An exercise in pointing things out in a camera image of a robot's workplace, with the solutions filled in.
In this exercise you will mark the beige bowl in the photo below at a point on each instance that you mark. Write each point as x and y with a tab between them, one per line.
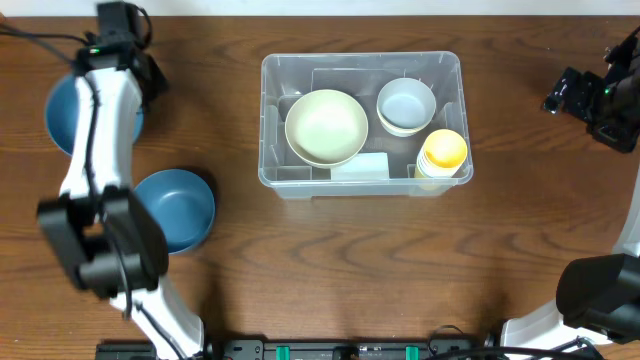
326	128

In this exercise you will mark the white bowl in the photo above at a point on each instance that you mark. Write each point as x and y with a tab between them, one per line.
401	132

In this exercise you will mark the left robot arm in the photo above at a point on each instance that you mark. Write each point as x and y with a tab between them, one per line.
103	236

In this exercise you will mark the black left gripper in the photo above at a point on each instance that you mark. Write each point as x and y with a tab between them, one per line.
154	80

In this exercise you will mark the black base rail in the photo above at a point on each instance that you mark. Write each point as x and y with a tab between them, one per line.
441	346

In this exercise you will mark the dark blue plate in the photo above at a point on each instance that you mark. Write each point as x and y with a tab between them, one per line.
60	115
182	203

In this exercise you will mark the white cup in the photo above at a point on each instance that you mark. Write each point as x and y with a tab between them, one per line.
428	168

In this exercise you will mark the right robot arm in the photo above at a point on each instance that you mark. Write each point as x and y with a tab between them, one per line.
597	298

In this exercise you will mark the yellow cup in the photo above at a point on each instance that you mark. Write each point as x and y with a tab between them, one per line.
428	183
445	149

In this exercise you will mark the grey bowl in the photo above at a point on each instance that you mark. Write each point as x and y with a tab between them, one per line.
405	90

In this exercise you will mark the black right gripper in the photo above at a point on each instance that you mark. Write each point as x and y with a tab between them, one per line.
573	92

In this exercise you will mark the clear plastic storage bin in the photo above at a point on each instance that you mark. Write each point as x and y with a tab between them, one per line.
386	163

